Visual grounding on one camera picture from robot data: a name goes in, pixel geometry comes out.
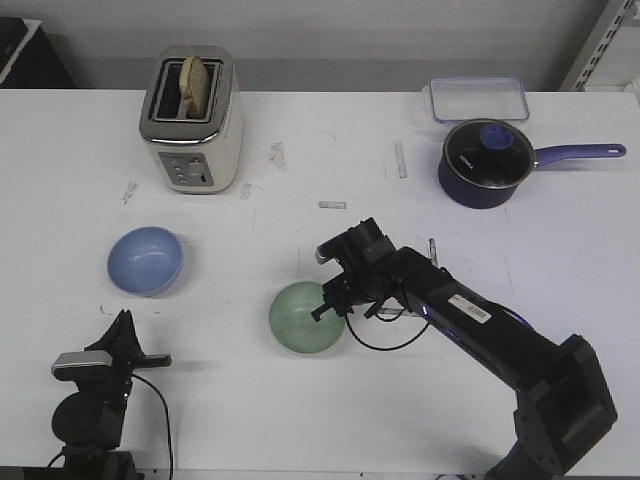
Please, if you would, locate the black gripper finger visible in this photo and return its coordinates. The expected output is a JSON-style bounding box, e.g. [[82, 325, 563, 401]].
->
[[102, 309, 126, 345], [124, 310, 141, 350], [311, 303, 335, 323], [363, 298, 385, 319]]

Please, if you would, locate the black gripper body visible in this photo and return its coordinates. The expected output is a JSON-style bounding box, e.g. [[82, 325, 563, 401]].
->
[[82, 340, 171, 395], [322, 217, 405, 316]]

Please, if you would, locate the green bowl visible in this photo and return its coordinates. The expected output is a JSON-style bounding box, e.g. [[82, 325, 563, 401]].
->
[[268, 281, 346, 355]]

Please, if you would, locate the blue bowl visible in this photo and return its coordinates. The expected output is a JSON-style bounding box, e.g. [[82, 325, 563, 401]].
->
[[106, 226, 184, 296]]

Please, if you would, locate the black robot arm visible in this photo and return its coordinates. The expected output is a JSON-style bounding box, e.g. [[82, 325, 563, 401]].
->
[[51, 310, 172, 479], [312, 218, 618, 479]]

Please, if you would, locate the dark blue saucepan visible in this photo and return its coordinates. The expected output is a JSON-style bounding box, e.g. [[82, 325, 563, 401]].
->
[[438, 118, 626, 209]]

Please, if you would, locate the glass pot lid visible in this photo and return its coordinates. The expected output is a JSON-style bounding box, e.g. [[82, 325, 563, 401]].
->
[[444, 119, 535, 189]]

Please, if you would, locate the clear plastic food container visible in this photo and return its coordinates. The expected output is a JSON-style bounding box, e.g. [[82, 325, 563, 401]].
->
[[422, 76, 530, 123]]

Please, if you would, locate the cream and chrome toaster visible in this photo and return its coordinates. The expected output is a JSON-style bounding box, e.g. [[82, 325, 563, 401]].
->
[[139, 46, 244, 194]]

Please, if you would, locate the slice of toast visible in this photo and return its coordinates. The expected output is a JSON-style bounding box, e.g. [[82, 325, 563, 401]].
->
[[179, 56, 211, 119]]

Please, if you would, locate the black box in corner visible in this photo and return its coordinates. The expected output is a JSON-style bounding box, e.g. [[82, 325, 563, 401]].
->
[[1, 17, 76, 89]]

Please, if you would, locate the white metal shelf upright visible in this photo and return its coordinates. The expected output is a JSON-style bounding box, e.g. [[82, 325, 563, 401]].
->
[[558, 1, 639, 91]]

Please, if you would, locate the black camera cable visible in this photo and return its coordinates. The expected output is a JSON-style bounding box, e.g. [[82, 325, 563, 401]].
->
[[344, 307, 431, 352], [130, 373, 174, 474]]

